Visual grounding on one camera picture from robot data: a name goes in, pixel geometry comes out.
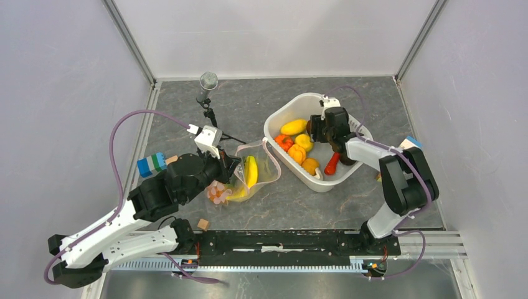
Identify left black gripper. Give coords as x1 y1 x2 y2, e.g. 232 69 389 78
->
183 145 242 203

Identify orange toy pineapple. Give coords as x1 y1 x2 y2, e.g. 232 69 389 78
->
205 181 233 205

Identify dark red toy fruit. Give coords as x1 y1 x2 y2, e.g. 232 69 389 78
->
328 138 348 155

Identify yellow toy bananas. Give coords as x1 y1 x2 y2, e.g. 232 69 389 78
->
228 155 279 202

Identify clear zip top bag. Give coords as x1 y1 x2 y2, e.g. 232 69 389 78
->
205 138 281 205

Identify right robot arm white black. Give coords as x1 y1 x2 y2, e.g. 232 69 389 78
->
306 107 440 254

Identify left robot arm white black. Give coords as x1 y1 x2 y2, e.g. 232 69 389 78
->
44 151 242 288

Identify yellow toy mango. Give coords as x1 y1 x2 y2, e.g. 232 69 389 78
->
280 119 308 136

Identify red toy chili pepper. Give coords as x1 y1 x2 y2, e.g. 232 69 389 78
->
324 153 341 176

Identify orange yellow bell pepper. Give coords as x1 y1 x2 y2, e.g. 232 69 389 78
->
287 144 307 165

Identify orange toy fruit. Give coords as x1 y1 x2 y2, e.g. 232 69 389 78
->
301 158 319 176

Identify tan wooden block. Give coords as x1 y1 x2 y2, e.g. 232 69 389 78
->
165 155 178 165

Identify orange toy pumpkin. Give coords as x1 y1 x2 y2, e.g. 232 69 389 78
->
275 134 294 152

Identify small wooden cube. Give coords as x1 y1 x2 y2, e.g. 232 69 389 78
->
197 219 210 231

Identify white toy mushroom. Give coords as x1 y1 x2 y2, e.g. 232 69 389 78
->
314 168 324 180

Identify blue green toy block stack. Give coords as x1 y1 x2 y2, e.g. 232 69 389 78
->
136 152 167 178

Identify white blue yellow block stack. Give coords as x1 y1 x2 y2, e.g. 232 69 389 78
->
398 136 422 150

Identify silver microphone on tripod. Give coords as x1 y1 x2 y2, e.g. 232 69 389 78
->
195 72 247 145

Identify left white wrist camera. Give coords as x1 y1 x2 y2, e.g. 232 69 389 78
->
187 124 223 159

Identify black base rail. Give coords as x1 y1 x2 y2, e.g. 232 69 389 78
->
171 229 401 267

